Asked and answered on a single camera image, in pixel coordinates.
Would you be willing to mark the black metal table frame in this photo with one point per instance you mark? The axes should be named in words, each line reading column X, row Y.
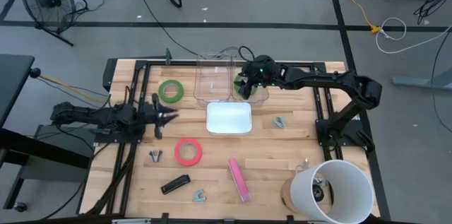
column 159, row 63

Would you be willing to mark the teal staple remover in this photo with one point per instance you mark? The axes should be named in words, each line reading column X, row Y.
column 279, row 122

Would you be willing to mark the grey base plate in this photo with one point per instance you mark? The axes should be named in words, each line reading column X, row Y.
column 63, row 146

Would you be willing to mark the red tape roll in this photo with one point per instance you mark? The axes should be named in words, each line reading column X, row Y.
column 178, row 152

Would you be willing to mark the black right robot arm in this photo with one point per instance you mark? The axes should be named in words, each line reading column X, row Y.
column 335, row 79

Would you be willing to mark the pink and white stapler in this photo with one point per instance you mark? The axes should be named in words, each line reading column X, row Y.
column 239, row 179

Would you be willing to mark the black corner panel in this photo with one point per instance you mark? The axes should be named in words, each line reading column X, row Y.
column 109, row 73

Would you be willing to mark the black stapler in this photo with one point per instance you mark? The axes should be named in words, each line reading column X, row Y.
column 175, row 184

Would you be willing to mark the black caster wheel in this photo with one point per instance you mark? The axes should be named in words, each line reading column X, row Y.
column 19, row 207

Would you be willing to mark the black desk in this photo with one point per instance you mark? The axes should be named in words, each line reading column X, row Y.
column 14, row 82

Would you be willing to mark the grey desk leg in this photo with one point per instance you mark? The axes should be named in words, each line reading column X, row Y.
column 420, row 83

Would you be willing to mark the yellow rod with black knob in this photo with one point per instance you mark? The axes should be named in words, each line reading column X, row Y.
column 35, row 72

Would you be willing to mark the white plastic tray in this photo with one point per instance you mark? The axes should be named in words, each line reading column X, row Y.
column 229, row 118

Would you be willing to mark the purple staple remover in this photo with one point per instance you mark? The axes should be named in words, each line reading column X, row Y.
column 155, row 157

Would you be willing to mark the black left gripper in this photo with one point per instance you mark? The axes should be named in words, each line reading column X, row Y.
column 150, row 116

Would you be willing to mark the clear plastic bin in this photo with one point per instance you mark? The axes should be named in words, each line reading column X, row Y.
column 212, row 75
column 262, row 95

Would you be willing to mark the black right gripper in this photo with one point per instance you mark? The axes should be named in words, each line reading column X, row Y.
column 263, row 70

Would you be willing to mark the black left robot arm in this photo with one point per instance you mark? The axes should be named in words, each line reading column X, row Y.
column 88, row 114

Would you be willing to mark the black floor fan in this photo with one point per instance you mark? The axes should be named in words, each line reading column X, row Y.
column 49, row 1

